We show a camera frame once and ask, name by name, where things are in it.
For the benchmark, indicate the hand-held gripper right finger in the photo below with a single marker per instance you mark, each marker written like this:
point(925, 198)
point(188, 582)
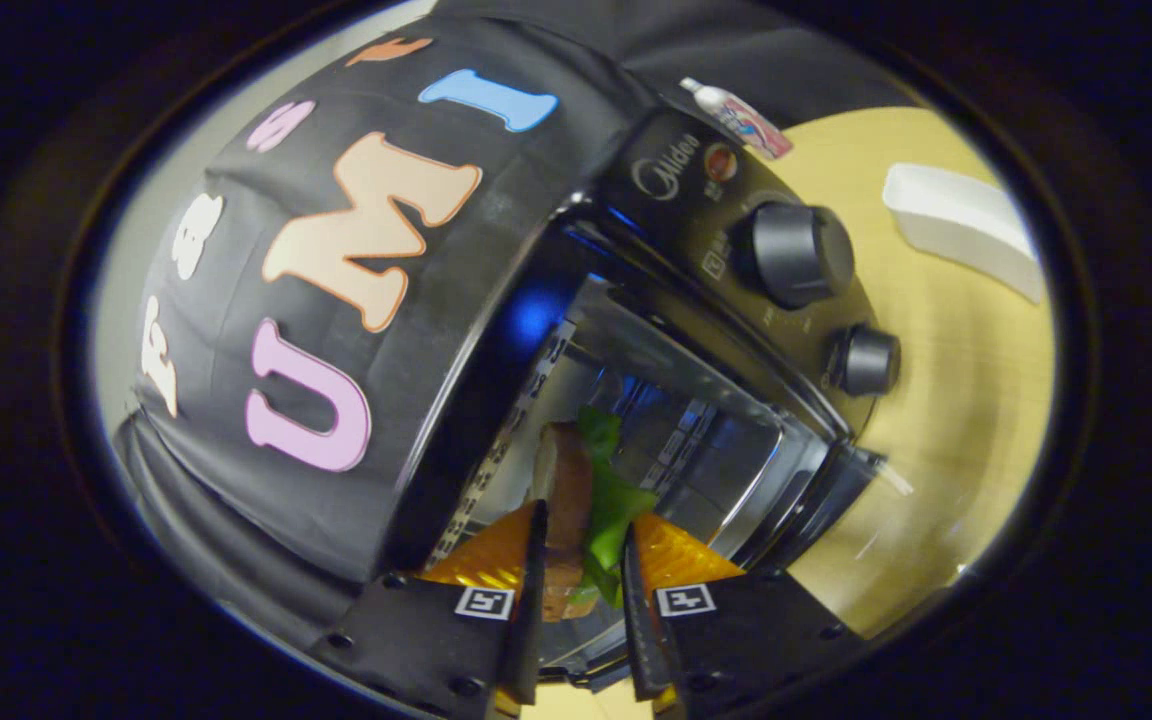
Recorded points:
point(639, 620)

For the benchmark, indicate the white bread lettuce sandwich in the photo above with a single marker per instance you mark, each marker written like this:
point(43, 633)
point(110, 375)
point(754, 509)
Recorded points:
point(611, 510)

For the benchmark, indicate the white rectangular tray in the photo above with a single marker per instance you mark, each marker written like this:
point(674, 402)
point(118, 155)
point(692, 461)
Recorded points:
point(956, 225)

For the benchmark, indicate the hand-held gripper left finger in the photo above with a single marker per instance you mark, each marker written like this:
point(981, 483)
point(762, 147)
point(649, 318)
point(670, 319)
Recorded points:
point(534, 600)

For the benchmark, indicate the silver bottle pink label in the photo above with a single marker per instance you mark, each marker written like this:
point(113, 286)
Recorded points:
point(741, 118)

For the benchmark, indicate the black toaster oven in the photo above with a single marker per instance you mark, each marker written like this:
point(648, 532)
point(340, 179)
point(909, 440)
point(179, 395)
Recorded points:
point(796, 250)

